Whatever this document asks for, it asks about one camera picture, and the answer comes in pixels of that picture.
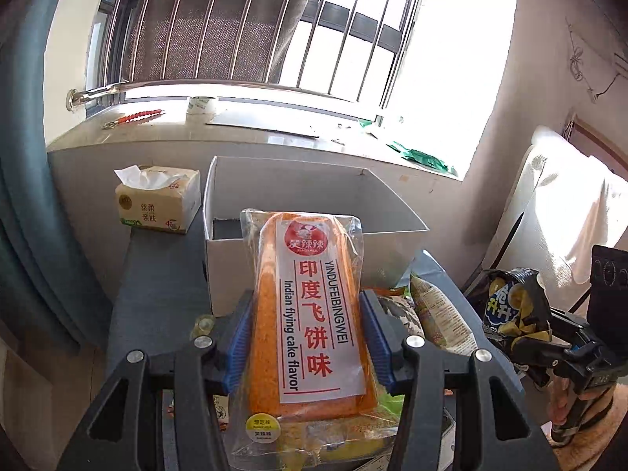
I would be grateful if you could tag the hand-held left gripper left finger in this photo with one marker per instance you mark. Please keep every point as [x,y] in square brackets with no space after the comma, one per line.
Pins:
[238,333]

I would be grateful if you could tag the steel window handrail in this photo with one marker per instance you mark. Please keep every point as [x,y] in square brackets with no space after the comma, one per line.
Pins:
[103,91]

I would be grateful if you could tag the tissue pack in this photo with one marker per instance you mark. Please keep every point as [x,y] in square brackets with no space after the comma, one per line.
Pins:
[157,206]

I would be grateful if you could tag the white cardboard box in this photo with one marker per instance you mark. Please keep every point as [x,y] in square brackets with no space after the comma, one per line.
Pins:
[294,186]

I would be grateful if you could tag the person's right forearm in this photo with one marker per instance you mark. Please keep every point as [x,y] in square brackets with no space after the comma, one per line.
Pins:
[603,431]

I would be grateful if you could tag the green plastic bag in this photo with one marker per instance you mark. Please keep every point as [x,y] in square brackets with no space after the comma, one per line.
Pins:
[427,159]

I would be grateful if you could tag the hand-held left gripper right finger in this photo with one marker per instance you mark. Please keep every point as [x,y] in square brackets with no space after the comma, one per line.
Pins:
[380,343]

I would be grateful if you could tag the grey printed snack packet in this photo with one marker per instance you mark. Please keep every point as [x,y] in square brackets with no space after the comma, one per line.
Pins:
[400,316]

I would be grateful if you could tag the window with steel bars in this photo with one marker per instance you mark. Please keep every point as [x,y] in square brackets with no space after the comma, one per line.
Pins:
[196,34]

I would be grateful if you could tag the green plastic scrap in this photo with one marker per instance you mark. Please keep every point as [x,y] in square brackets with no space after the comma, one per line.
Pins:
[373,127]

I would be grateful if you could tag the yellow green snack packet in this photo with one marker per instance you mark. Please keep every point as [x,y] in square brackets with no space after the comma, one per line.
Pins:
[343,446]

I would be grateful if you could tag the wooden door frame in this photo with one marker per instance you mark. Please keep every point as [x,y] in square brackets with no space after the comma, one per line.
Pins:
[598,140]

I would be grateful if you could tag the white padded panel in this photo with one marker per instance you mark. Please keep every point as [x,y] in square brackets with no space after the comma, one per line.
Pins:
[564,206]

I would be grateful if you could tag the clear jelly cup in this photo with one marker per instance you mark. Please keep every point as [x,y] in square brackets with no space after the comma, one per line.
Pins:
[203,326]

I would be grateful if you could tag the green pea snack packet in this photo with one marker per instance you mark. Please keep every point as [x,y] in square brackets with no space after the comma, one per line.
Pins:
[441,314]

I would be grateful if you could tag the dark blue chips bag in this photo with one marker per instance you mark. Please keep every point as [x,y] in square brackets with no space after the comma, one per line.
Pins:
[512,304]

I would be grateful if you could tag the person's right hand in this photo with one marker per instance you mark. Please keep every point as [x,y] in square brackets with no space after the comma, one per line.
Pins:
[559,407]

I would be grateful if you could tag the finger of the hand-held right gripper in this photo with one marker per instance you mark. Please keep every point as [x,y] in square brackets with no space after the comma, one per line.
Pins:
[566,326]
[539,360]

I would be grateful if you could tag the white printed snack packet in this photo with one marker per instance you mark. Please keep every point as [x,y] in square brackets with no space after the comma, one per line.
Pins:
[221,409]

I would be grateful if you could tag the orange flatbread snack packet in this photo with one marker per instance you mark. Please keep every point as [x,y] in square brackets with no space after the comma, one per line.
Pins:
[304,314]

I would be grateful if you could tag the blue curtain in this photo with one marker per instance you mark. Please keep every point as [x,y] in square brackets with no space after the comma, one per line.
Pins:
[34,181]

